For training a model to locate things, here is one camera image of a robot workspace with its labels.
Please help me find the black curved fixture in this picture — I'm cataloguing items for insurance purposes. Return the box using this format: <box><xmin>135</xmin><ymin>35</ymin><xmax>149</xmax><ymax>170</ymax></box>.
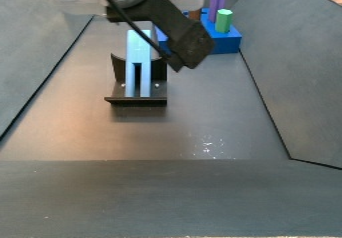
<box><xmin>104</xmin><ymin>55</ymin><xmax>167</xmax><ymax>107</ymax></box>

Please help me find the brown cylinder block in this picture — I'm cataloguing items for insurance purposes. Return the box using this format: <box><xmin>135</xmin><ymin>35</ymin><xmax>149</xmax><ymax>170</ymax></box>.
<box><xmin>189</xmin><ymin>10</ymin><xmax>202</xmax><ymax>20</ymax></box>

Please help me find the black camera cable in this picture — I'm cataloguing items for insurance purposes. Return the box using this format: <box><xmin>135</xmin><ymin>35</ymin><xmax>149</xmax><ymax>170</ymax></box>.
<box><xmin>91</xmin><ymin>0</ymin><xmax>173</xmax><ymax>61</ymax></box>

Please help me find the blue shape-sorter base block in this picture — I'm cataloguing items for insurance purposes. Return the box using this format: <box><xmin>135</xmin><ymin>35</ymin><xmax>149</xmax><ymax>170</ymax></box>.
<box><xmin>155</xmin><ymin>8</ymin><xmax>242</xmax><ymax>55</ymax></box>

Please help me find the green hexagonal block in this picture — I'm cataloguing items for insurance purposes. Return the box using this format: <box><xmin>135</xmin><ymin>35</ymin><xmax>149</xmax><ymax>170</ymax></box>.
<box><xmin>215</xmin><ymin>9</ymin><xmax>233</xmax><ymax>33</ymax></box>

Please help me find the light blue square-circle object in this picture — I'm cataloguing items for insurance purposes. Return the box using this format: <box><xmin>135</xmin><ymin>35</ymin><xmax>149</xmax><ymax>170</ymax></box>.
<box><xmin>126</xmin><ymin>30</ymin><xmax>151</xmax><ymax>97</ymax></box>

